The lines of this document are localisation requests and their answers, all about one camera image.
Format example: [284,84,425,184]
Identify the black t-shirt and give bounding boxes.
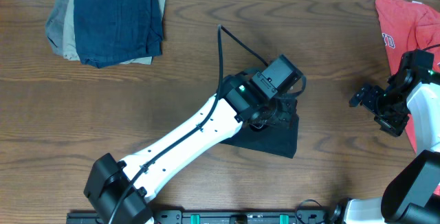
[221,114,299,159]

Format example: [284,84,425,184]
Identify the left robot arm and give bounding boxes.
[84,72,306,223]

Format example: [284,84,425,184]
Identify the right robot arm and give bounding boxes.
[330,69,439,224]

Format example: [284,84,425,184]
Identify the red t-shirt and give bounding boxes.
[374,0,440,196]

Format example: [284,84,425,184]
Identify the navy folded trousers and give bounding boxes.
[73,0,164,68]

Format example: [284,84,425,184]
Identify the grey folded trousers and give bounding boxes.
[45,0,69,56]

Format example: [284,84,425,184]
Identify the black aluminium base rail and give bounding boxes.
[66,208,344,224]

